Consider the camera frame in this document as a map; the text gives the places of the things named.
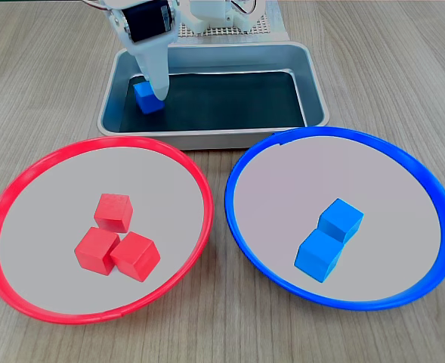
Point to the silver metal tray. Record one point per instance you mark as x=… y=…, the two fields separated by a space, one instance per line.
x=207 y=141

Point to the blue wooden cube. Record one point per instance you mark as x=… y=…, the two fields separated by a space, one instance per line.
x=341 y=217
x=314 y=257
x=146 y=104

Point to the clear adhesive tape strip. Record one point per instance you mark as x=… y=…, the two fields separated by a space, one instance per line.
x=279 y=22

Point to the white mesh mat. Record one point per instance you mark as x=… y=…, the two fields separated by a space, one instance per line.
x=261 y=26

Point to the blue-rimmed white dish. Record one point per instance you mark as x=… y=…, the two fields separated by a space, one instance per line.
x=282 y=196

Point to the red-rimmed white dish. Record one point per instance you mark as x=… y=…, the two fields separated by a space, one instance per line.
x=37 y=246

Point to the red wooden cube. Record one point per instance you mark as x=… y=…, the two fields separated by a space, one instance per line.
x=95 y=253
x=113 y=211
x=135 y=255

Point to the black tray liner mat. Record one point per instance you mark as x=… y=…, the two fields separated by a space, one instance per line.
x=252 y=102

